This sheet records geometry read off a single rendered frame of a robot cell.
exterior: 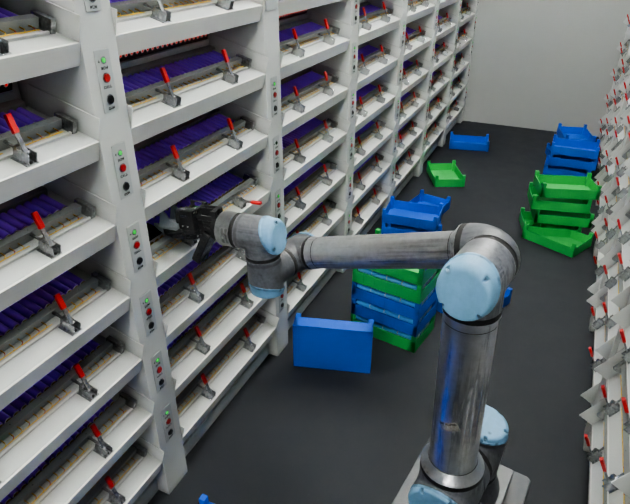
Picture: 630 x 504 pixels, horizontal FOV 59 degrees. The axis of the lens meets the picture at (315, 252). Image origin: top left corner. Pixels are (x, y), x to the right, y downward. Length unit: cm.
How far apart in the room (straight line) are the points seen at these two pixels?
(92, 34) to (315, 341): 136
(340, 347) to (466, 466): 89
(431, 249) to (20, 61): 87
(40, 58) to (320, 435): 141
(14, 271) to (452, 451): 98
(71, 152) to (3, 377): 45
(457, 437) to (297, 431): 80
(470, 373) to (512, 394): 105
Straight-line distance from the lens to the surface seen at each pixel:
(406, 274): 215
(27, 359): 128
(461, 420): 129
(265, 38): 178
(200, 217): 146
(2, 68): 110
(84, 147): 122
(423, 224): 309
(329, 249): 142
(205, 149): 167
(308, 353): 219
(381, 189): 332
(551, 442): 212
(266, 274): 141
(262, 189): 190
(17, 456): 137
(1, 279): 118
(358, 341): 212
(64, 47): 118
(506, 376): 232
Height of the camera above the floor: 147
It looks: 30 degrees down
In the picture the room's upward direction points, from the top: straight up
